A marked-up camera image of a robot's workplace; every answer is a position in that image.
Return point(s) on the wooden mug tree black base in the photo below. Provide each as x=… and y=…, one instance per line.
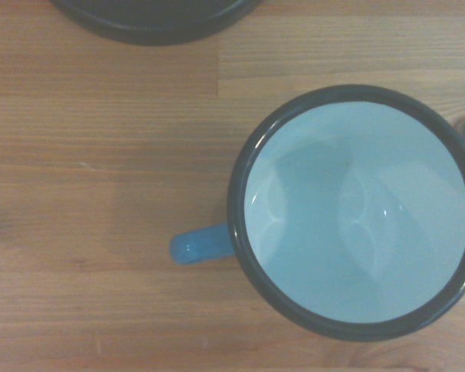
x=155, y=19

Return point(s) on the blue enamel mug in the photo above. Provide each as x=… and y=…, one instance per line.
x=352, y=213

